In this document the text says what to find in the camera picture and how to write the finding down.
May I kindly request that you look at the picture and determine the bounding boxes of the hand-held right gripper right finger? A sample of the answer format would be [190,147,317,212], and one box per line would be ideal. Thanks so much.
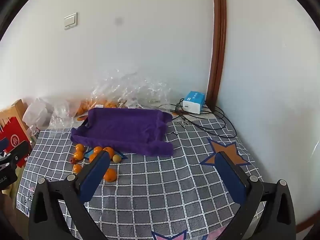
[215,151,297,240]

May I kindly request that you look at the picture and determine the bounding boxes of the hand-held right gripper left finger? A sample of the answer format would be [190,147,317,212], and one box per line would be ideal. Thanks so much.
[28,151,112,240]

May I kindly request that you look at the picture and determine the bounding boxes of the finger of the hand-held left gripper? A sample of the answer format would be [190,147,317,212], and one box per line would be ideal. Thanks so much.
[10,141,32,168]

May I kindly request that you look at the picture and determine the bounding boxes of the purple towel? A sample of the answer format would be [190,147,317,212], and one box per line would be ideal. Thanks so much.
[70,108,175,156]

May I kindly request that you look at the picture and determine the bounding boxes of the red bag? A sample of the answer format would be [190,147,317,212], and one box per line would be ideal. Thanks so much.
[0,117,32,155]

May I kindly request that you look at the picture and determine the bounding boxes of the clear plastic bottle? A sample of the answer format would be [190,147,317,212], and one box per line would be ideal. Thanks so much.
[29,126,40,143]

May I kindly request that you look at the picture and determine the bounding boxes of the wooden chair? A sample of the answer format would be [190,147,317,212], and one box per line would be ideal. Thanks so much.
[0,99,32,145]

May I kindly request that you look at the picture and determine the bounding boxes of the white plastic bag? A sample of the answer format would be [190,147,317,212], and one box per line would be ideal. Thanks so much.
[23,97,55,127]

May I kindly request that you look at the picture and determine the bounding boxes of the grey checked tablecloth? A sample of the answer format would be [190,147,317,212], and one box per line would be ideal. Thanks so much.
[15,116,265,240]

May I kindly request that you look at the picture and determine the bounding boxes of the pile of bagged oranges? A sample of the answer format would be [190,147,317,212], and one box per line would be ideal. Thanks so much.
[75,99,118,117]

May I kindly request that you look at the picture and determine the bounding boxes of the blue white tissue pack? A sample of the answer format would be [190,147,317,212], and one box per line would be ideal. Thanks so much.
[182,91,205,114]

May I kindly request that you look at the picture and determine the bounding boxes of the large clear plastic bag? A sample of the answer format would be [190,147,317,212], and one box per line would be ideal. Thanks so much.
[91,69,175,110]

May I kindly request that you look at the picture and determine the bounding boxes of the tangled black cables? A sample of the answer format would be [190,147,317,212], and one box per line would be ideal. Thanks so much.
[160,100,238,138]

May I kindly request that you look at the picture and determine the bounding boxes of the brown wooden door frame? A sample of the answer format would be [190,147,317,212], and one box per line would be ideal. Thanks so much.
[206,0,227,110]

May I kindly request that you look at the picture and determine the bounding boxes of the white light switch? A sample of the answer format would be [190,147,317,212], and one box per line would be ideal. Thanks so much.
[64,12,78,30]

